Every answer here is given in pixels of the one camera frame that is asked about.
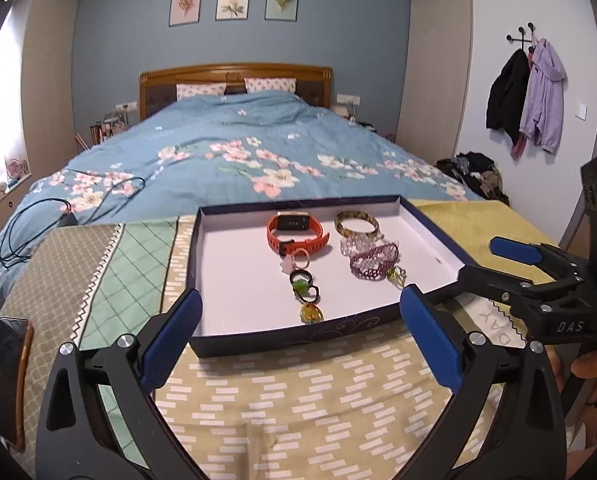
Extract dark purple bead bracelet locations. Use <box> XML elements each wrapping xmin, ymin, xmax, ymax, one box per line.
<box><xmin>348</xmin><ymin>242</ymin><xmax>400</xmax><ymax>281</ymax></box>

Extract clear crystal bead bracelet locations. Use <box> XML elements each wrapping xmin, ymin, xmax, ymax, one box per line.
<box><xmin>339</xmin><ymin>232</ymin><xmax>393</xmax><ymax>258</ymax></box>

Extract tortoiseshell bangle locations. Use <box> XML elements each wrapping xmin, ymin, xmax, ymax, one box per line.
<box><xmin>333</xmin><ymin>209</ymin><xmax>381</xmax><ymax>240</ymax></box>

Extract yellow amber pendant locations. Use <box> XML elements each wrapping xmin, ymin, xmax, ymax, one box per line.
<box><xmin>299</xmin><ymin>302</ymin><xmax>324</xmax><ymax>324</ymax></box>

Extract green bead hair tie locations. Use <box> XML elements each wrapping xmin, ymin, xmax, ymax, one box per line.
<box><xmin>291</xmin><ymin>279</ymin><xmax>321</xmax><ymax>305</ymax></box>

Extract dark shallow tray box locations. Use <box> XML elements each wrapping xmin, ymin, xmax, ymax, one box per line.
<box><xmin>187</xmin><ymin>195</ymin><xmax>473</xmax><ymax>358</ymax></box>

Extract orange smart watch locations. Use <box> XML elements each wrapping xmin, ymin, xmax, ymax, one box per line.
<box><xmin>267</xmin><ymin>211</ymin><xmax>330</xmax><ymax>257</ymax></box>

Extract person right hand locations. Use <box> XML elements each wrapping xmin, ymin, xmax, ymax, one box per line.
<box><xmin>547</xmin><ymin>343</ymin><xmax>597</xmax><ymax>406</ymax></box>

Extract yellow quilted cloth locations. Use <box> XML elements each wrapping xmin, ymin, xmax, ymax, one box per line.
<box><xmin>412</xmin><ymin>200</ymin><xmax>555</xmax><ymax>284</ymax></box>

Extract pile of dark clothes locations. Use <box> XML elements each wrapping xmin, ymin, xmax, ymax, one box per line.
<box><xmin>435</xmin><ymin>152</ymin><xmax>510</xmax><ymax>206</ymax></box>

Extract smartphone in brown case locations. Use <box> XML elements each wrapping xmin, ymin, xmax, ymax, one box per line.
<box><xmin>0</xmin><ymin>316</ymin><xmax>34</xmax><ymax>452</ymax></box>

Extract lilac jacket on hook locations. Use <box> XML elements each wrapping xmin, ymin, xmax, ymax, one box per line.
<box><xmin>519</xmin><ymin>38</ymin><xmax>567</xmax><ymax>155</ymax></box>

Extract black jacket on hook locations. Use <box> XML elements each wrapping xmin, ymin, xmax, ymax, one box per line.
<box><xmin>486</xmin><ymin>49</ymin><xmax>530</xmax><ymax>145</ymax></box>

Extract blue floral duvet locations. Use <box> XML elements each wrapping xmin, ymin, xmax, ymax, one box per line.
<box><xmin>0</xmin><ymin>91</ymin><xmax>474</xmax><ymax>309</ymax></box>

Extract right patterned pillow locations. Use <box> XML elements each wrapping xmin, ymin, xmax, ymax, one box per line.
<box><xmin>244</xmin><ymin>78</ymin><xmax>296</xmax><ymax>94</ymax></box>

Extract patterned pillow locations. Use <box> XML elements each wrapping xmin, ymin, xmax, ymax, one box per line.
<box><xmin>176</xmin><ymin>82</ymin><xmax>227</xmax><ymax>101</ymax></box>
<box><xmin>244</xmin><ymin>78</ymin><xmax>296</xmax><ymax>94</ymax></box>

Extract wooden headboard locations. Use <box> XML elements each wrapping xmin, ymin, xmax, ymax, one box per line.
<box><xmin>138</xmin><ymin>63</ymin><xmax>333</xmax><ymax>120</ymax></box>

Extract left patterned pillow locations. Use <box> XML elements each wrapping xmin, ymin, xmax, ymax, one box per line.
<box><xmin>176</xmin><ymin>82</ymin><xmax>227</xmax><ymax>101</ymax></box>

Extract right framed leaf picture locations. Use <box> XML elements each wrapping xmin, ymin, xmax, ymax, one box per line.
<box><xmin>265</xmin><ymin>0</ymin><xmax>299</xmax><ymax>22</ymax></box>

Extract middle framed flower picture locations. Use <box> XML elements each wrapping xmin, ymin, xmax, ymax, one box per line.
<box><xmin>215</xmin><ymin>0</ymin><xmax>250</xmax><ymax>21</ymax></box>

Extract framed flower picture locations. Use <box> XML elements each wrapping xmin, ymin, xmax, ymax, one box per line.
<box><xmin>168</xmin><ymin>0</ymin><xmax>202</xmax><ymax>27</ymax></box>
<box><xmin>215</xmin><ymin>0</ymin><xmax>250</xmax><ymax>21</ymax></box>

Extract left framed flower picture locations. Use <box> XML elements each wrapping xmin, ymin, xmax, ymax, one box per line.
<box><xmin>168</xmin><ymin>0</ymin><xmax>202</xmax><ymax>27</ymax></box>

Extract white wall switch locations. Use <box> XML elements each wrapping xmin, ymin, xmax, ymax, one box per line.
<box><xmin>575</xmin><ymin>101</ymin><xmax>588</xmax><ymax>122</ymax></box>

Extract black charger cable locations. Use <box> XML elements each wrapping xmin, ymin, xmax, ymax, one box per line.
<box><xmin>0</xmin><ymin>168</ymin><xmax>148</xmax><ymax>269</ymax></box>

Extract black wall coat hook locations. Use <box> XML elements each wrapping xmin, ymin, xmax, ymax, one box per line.
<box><xmin>505</xmin><ymin>22</ymin><xmax>536</xmax><ymax>46</ymax></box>

